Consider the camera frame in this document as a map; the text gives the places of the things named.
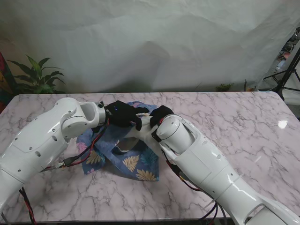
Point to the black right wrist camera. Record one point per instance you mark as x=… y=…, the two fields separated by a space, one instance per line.
x=155 y=135

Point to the small green bushy plant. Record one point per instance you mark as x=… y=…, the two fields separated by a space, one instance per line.
x=223 y=87

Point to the white pillow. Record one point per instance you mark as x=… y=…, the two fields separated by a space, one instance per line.
x=145 y=133

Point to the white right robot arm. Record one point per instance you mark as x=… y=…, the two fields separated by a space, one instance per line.
x=206 y=164

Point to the large green leafy plant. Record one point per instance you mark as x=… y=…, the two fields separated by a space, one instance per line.
x=37 y=77

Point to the blue floral pillowcase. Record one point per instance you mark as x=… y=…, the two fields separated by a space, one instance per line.
x=140 y=164

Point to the white backdrop cloth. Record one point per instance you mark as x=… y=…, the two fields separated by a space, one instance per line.
x=150 y=42

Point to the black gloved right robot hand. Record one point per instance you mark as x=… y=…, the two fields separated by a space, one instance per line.
x=160 y=113

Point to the colourful painted panel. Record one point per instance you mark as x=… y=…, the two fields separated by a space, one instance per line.
x=4 y=79

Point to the black tripod stand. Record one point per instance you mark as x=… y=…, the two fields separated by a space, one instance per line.
x=289 y=75

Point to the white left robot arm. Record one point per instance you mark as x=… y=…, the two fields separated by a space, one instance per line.
x=39 y=145

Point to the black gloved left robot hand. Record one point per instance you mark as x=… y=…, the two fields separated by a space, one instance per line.
x=122 y=113

